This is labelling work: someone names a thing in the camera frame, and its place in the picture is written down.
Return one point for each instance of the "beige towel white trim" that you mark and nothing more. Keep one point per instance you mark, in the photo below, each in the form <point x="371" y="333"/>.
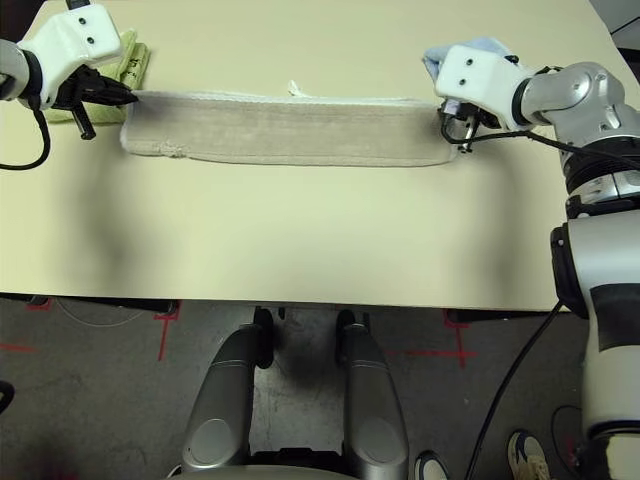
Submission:
<point x="280" y="130"/>

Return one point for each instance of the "grey robot waist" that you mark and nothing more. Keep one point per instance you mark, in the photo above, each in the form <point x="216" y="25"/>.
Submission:
<point x="280" y="474"/>

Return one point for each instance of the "black table leg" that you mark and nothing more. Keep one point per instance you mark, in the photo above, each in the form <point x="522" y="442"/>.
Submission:
<point x="174" y="307"/>

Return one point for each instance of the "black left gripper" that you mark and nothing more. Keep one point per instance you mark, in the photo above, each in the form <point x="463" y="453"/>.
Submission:
<point x="80" y="90"/>

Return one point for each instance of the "silver robot right leg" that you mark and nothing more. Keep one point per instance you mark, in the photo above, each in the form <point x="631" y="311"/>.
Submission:
<point x="372" y="400"/>

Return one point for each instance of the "light blue folded towel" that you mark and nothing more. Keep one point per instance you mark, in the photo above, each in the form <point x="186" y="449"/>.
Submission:
<point x="487" y="44"/>

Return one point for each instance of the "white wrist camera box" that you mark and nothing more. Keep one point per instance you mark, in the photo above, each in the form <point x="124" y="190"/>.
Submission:
<point x="475" y="70"/>
<point x="70" y="37"/>

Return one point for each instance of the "white navy sneaker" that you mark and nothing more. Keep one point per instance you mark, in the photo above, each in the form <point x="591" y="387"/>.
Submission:
<point x="430" y="467"/>

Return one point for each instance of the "white beige sneaker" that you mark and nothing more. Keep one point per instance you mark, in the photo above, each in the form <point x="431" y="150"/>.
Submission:
<point x="527" y="455"/>

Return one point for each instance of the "silver robot left leg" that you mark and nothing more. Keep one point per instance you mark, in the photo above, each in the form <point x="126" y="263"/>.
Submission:
<point x="225" y="400"/>

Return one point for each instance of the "green folded towel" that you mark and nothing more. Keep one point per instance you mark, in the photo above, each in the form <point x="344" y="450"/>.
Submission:
<point x="135" y="60"/>

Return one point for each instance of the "silver robot leg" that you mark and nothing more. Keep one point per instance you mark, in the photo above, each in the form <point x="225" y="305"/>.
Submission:
<point x="372" y="400"/>
<point x="225" y="400"/>

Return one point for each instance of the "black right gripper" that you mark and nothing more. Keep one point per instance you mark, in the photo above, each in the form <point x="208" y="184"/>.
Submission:
<point x="482" y="120"/>

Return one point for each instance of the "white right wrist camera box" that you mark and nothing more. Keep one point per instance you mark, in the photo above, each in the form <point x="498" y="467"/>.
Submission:
<point x="475" y="70"/>

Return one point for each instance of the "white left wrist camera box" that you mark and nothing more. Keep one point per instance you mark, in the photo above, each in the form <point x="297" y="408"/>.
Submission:
<point x="70" y="37"/>

